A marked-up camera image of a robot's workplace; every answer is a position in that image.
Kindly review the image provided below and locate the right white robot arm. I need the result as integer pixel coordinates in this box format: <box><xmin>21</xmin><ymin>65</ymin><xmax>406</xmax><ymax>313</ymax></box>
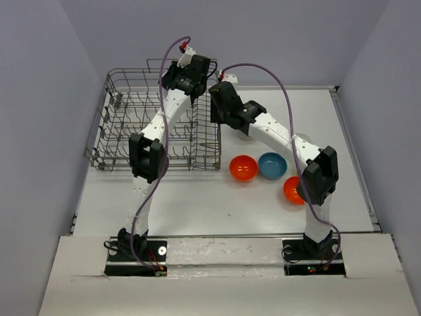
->
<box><xmin>209</xmin><ymin>81</ymin><xmax>339</xmax><ymax>260</ymax></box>

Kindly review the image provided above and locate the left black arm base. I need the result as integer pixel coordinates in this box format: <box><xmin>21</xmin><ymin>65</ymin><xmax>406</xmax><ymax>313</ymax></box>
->
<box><xmin>103</xmin><ymin>237</ymin><xmax>168</xmax><ymax>277</ymax></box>

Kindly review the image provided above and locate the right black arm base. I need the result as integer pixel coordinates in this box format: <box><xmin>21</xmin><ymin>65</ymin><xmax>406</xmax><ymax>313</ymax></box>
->
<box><xmin>280</xmin><ymin>239</ymin><xmax>346</xmax><ymax>277</ymax></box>

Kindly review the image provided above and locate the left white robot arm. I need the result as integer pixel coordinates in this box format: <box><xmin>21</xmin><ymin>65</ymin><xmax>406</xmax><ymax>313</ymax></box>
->
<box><xmin>117</xmin><ymin>54</ymin><xmax>214</xmax><ymax>261</ymax></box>

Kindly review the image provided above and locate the white square dish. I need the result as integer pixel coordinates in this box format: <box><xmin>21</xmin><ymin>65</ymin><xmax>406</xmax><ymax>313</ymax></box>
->
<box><xmin>295</xmin><ymin>133</ymin><xmax>311</xmax><ymax>142</ymax></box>

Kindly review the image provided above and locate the orange bowl left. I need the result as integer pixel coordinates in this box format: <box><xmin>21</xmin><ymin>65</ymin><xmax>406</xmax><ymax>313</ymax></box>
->
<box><xmin>229</xmin><ymin>155</ymin><xmax>259</xmax><ymax>182</ymax></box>

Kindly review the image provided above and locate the orange bowl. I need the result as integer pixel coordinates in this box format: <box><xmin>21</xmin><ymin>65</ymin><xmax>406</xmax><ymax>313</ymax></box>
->
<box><xmin>283</xmin><ymin>176</ymin><xmax>305</xmax><ymax>205</ymax></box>
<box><xmin>229</xmin><ymin>155</ymin><xmax>259</xmax><ymax>182</ymax></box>

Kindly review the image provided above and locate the blue bowl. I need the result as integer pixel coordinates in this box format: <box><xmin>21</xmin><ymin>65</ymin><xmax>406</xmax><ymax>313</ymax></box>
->
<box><xmin>257</xmin><ymin>152</ymin><xmax>287</xmax><ymax>180</ymax></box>

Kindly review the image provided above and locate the orange bowl right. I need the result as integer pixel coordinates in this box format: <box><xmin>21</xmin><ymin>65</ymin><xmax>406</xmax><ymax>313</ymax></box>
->
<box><xmin>283</xmin><ymin>176</ymin><xmax>305</xmax><ymax>205</ymax></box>

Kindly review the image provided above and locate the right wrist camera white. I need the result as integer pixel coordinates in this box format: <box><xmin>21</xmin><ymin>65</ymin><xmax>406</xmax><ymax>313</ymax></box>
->
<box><xmin>216</xmin><ymin>70</ymin><xmax>238</xmax><ymax>88</ymax></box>

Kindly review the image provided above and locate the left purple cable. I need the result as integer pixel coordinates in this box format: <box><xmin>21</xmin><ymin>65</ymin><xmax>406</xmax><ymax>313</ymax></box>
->
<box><xmin>130</xmin><ymin>35</ymin><xmax>191</xmax><ymax>271</ymax></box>

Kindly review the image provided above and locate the grey wire dish rack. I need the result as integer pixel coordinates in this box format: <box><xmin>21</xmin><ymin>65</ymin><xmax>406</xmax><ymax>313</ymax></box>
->
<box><xmin>84</xmin><ymin>59</ymin><xmax>221</xmax><ymax>172</ymax></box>

